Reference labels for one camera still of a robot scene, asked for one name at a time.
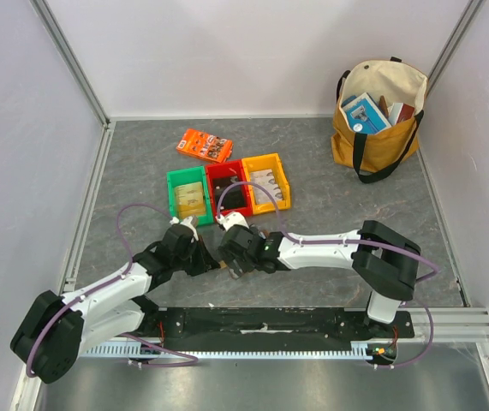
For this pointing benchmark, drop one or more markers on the yellow plastic bin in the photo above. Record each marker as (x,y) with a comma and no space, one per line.
(264,162)

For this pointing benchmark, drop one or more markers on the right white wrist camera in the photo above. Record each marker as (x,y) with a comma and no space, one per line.
(230,220)

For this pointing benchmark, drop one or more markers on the brown item in bag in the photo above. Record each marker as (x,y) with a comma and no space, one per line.
(383,107)

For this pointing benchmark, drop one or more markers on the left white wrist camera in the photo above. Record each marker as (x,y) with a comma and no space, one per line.
(191,222)

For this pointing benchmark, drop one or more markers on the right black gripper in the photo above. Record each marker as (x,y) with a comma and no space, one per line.
(230,255)

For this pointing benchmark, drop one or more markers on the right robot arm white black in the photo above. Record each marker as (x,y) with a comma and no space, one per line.
(386,261)

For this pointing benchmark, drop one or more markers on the black mounting base plate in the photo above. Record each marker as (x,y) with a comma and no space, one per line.
(176,323)

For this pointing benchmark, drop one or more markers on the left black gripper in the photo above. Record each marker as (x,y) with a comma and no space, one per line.
(205,262)

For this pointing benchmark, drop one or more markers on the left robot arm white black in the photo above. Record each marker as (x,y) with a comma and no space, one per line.
(57,329)

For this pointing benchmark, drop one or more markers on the green plastic bin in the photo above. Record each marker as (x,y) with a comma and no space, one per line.
(184,176)

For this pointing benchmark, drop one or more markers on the white red box in bag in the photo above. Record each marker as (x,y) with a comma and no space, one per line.
(400,112)

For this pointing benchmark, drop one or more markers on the red plastic bin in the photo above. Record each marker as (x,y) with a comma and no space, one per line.
(221,176)

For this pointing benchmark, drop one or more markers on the blue white razor box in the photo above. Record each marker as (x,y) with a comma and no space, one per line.
(363,115)

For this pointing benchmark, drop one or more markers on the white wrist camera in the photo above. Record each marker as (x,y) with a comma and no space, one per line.
(191,222)
(230,220)

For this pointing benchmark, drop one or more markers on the gold cards in green bin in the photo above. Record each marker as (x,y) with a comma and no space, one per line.
(190,200)

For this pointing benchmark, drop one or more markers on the orange snack box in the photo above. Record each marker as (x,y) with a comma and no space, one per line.
(204,146)

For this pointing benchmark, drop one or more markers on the white cards in yellow bin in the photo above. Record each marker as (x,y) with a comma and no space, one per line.
(265,186)

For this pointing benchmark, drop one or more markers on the black cards in red bin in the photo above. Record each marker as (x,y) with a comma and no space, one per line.
(233,199)

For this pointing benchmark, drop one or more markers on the yellow canvas tote bag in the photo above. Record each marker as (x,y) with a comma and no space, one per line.
(374,157)

